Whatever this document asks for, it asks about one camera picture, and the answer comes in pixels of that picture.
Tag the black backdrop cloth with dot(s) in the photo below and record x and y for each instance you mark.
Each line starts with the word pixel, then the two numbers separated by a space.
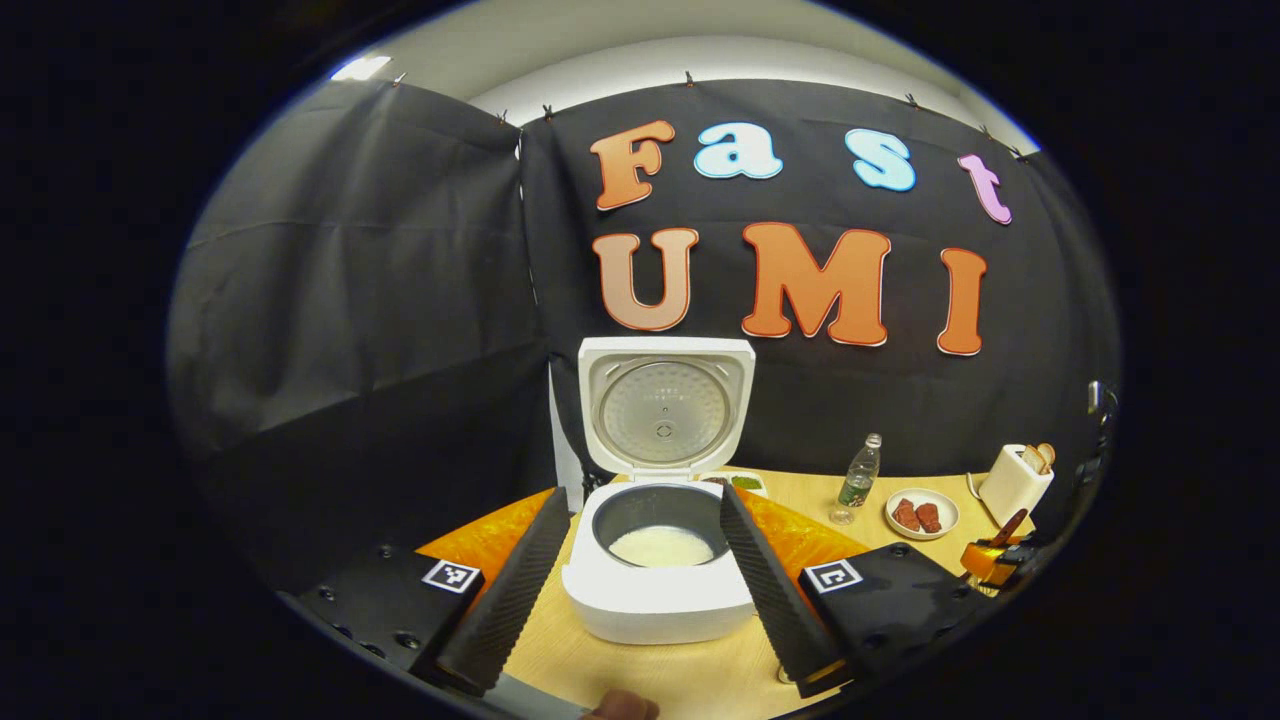
pixel 350 300

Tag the white divided condiment dish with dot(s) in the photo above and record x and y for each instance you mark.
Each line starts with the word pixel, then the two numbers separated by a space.
pixel 745 483

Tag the white rice cooker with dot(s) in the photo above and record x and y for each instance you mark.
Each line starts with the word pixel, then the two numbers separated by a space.
pixel 650 610

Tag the red meat piece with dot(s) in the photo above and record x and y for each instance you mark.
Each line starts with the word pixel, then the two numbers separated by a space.
pixel 929 518
pixel 906 515

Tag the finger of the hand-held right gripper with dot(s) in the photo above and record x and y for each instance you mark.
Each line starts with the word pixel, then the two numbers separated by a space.
pixel 980 562

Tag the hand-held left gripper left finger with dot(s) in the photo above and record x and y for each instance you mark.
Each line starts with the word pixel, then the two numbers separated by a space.
pixel 520 600

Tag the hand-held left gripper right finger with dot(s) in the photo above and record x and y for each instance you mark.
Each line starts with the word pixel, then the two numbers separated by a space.
pixel 770 600

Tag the clear plastic water bottle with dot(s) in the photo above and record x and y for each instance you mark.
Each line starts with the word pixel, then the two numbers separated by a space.
pixel 858 485

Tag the white round plate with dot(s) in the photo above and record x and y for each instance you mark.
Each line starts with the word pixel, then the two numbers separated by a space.
pixel 925 537

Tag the white toaster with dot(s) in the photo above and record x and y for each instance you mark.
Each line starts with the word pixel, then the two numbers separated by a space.
pixel 1010 490

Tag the long ceiling light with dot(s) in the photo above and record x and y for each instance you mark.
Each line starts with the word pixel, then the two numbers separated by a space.
pixel 360 68

